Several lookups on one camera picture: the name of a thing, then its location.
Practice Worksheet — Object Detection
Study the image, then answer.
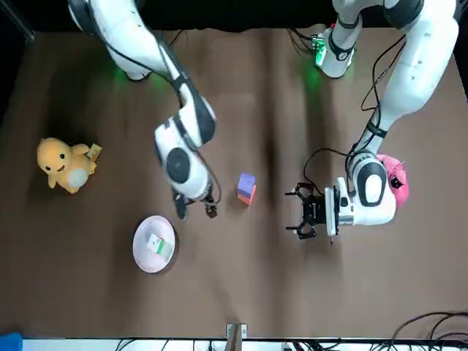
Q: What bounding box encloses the pink plush toy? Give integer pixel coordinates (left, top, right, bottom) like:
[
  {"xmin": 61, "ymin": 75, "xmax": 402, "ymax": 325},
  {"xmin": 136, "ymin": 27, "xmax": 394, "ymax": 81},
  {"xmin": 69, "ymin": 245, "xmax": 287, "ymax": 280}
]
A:
[{"xmin": 376, "ymin": 153, "xmax": 410, "ymax": 208}]

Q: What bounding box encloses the colourful puzzle cube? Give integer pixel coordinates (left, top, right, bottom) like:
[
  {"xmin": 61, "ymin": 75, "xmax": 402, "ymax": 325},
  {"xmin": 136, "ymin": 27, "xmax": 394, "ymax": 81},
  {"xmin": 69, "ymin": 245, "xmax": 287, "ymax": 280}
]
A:
[{"xmin": 146, "ymin": 233, "xmax": 174, "ymax": 257}]

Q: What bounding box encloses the black cable with silver connector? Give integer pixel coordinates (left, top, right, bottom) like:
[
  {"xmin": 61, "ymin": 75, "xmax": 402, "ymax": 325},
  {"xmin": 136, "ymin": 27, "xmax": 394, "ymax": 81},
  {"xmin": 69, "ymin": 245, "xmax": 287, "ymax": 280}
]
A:
[{"xmin": 361, "ymin": 33, "xmax": 407, "ymax": 113}]

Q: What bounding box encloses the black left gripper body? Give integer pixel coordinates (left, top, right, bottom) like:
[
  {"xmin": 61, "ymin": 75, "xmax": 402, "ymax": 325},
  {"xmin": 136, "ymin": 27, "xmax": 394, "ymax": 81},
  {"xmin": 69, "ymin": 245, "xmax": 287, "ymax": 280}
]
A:
[{"xmin": 300, "ymin": 194, "xmax": 328, "ymax": 227}]

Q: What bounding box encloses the aluminium frame post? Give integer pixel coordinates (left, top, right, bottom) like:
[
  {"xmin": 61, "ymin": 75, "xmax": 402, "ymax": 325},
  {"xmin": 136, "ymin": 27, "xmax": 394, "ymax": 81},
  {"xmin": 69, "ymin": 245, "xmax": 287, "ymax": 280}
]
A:
[{"xmin": 225, "ymin": 322, "xmax": 249, "ymax": 351}]

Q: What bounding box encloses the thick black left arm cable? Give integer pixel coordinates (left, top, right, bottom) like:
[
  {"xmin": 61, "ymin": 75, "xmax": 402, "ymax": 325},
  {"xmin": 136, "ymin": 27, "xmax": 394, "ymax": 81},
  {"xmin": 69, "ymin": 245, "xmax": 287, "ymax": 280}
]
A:
[{"xmin": 302, "ymin": 147, "xmax": 354, "ymax": 195}]

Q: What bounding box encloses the orange foam block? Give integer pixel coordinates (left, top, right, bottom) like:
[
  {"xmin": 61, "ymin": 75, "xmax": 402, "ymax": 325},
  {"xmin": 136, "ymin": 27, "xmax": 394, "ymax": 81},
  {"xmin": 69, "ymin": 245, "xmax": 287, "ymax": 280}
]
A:
[{"xmin": 237, "ymin": 184, "xmax": 257, "ymax": 207}]

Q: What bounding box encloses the yellow plush toy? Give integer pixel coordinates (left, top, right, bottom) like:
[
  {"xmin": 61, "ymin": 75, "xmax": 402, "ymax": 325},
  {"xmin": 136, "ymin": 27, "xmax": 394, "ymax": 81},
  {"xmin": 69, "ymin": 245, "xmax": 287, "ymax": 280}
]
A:
[{"xmin": 36, "ymin": 137, "xmax": 104, "ymax": 195}]

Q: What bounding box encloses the blue plastic tray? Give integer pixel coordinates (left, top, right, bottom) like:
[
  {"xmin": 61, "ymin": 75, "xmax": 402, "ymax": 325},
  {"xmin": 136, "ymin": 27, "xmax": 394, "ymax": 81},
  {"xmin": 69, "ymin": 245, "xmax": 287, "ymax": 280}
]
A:
[{"xmin": 0, "ymin": 331, "xmax": 23, "ymax": 351}]

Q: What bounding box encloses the purple foam block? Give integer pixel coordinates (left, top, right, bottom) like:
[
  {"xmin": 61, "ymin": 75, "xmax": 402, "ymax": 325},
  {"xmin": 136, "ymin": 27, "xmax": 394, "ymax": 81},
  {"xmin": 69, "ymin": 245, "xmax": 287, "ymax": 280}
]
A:
[{"xmin": 236, "ymin": 172, "xmax": 257, "ymax": 195}]

